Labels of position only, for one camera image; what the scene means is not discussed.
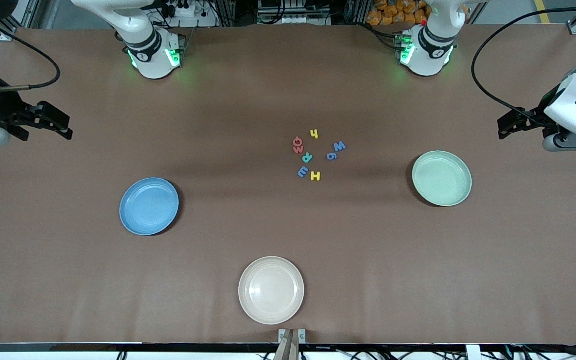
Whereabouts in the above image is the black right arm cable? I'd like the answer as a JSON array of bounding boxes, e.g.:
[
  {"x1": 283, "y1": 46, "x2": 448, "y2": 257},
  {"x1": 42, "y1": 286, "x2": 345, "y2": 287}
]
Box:
[{"x1": 0, "y1": 30, "x2": 61, "y2": 92}]

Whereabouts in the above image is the beige plate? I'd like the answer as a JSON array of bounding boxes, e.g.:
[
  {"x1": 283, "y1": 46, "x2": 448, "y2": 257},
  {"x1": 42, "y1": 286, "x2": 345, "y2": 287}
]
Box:
[{"x1": 238, "y1": 256, "x2": 305, "y2": 326}]

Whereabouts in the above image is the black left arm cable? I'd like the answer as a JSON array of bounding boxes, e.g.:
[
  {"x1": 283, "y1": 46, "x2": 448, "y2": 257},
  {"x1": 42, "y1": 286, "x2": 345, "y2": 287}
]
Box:
[{"x1": 471, "y1": 7, "x2": 576, "y2": 126}]

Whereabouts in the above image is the blue plate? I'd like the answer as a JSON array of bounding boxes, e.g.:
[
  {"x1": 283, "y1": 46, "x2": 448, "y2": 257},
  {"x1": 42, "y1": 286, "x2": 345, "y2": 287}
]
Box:
[{"x1": 120, "y1": 177, "x2": 180, "y2": 237}]

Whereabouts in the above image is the green plate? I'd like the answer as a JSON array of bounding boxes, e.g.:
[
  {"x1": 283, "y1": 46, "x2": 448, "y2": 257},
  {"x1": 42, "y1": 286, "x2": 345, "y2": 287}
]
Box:
[{"x1": 412, "y1": 150, "x2": 472, "y2": 207}]

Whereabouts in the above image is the white electronics box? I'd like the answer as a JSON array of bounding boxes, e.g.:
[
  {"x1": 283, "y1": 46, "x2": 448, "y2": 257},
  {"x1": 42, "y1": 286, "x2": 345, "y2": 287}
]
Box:
[{"x1": 257, "y1": 0, "x2": 333, "y2": 26}]

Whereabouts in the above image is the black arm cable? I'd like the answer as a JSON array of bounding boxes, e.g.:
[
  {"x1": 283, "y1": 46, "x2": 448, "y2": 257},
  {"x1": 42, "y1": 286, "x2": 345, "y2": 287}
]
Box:
[
  {"x1": 0, "y1": 30, "x2": 61, "y2": 92},
  {"x1": 471, "y1": 7, "x2": 576, "y2": 126}
]

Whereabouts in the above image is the orange packets pile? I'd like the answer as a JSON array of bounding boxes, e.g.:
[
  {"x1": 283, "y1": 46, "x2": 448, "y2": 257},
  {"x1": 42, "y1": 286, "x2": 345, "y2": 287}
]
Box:
[{"x1": 366, "y1": 0, "x2": 431, "y2": 27}]

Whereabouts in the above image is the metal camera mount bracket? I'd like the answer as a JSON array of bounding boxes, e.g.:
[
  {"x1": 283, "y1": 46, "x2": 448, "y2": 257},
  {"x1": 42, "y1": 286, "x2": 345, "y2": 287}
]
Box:
[{"x1": 274, "y1": 328, "x2": 306, "y2": 360}]

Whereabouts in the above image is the white power strip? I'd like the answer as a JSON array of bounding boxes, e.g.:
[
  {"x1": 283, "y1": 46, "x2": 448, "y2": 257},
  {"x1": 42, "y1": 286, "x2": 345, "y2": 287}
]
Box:
[{"x1": 160, "y1": 0, "x2": 218, "y2": 28}]

